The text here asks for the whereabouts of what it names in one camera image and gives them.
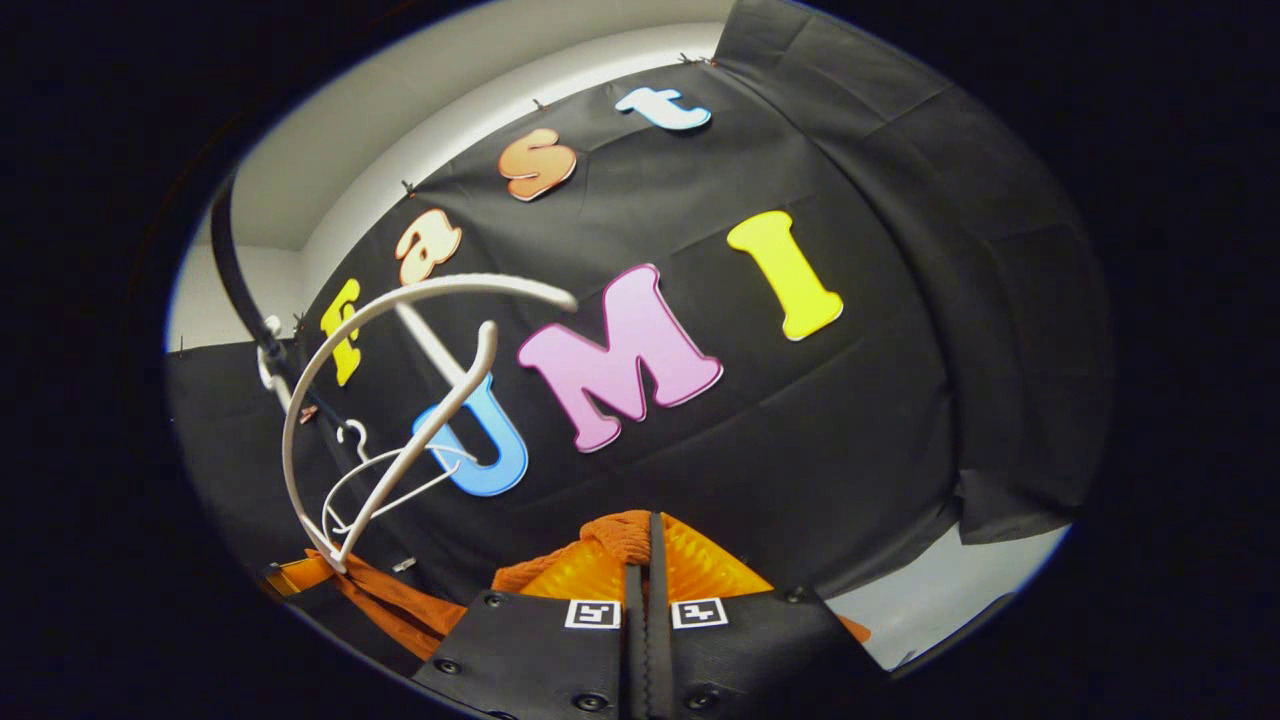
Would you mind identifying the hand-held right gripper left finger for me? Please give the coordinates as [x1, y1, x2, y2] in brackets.
[412, 540, 647, 720]

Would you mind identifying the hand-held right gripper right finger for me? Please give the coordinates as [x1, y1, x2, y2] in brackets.
[646, 512, 891, 720]

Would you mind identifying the orange corduroy jacket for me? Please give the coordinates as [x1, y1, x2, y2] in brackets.
[265, 510, 871, 661]

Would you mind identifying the black metal clothes rack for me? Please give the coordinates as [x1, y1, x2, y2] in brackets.
[208, 170, 421, 571]

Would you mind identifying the black backdrop cloth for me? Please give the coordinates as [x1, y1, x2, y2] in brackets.
[165, 0, 1116, 611]

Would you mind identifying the white plastic clothes hanger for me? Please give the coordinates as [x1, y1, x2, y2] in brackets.
[320, 420, 481, 538]
[256, 274, 581, 576]

